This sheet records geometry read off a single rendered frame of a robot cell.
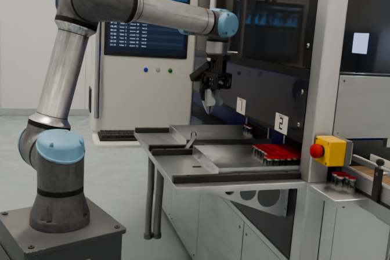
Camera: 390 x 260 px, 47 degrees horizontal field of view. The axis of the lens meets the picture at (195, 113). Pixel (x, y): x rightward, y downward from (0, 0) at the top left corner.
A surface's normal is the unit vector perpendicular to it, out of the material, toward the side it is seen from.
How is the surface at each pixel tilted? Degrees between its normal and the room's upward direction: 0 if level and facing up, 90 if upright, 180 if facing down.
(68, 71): 88
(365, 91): 90
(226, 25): 90
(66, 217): 72
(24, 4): 90
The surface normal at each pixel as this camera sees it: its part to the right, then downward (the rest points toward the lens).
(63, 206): 0.41, -0.12
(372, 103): 0.29, 0.18
